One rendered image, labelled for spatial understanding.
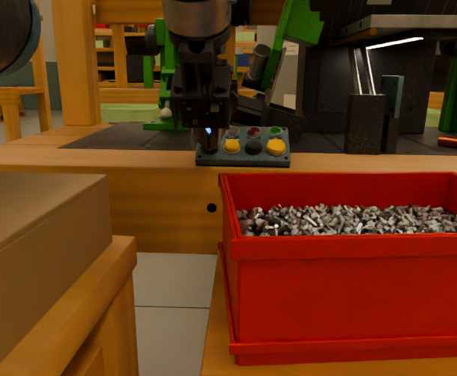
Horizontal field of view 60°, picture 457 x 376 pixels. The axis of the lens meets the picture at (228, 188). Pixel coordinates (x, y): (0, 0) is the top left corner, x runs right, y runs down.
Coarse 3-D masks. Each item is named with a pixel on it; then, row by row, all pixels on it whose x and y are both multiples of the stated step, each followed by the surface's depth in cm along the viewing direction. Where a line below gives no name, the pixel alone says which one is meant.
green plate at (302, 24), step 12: (288, 0) 76; (300, 0) 77; (288, 12) 77; (300, 12) 78; (312, 12) 78; (288, 24) 78; (300, 24) 78; (312, 24) 78; (288, 36) 79; (300, 36) 79; (312, 36) 79
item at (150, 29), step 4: (148, 28) 99; (152, 28) 99; (148, 32) 99; (152, 32) 99; (148, 36) 99; (152, 36) 98; (148, 40) 99; (152, 40) 99; (148, 44) 99; (152, 44) 99; (148, 48) 100; (152, 48) 100; (156, 48) 101; (152, 52) 101; (156, 52) 102
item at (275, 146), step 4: (272, 140) 63; (276, 140) 63; (280, 140) 63; (268, 144) 63; (272, 144) 62; (276, 144) 62; (280, 144) 62; (284, 144) 63; (268, 148) 62; (272, 148) 62; (276, 148) 62; (280, 148) 62; (284, 148) 62; (272, 152) 62; (276, 152) 62; (280, 152) 62
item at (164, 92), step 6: (174, 66) 101; (162, 72) 101; (168, 72) 101; (162, 78) 104; (168, 78) 101; (162, 84) 103; (168, 84) 100; (162, 90) 98; (168, 90) 98; (162, 96) 98; (168, 96) 98; (162, 102) 99; (174, 108) 101
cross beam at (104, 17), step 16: (96, 0) 120; (112, 0) 120; (128, 0) 120; (144, 0) 120; (160, 0) 120; (256, 0) 119; (272, 0) 118; (96, 16) 122; (112, 16) 122; (128, 16) 121; (144, 16) 121; (160, 16) 121; (256, 16) 120; (272, 16) 120
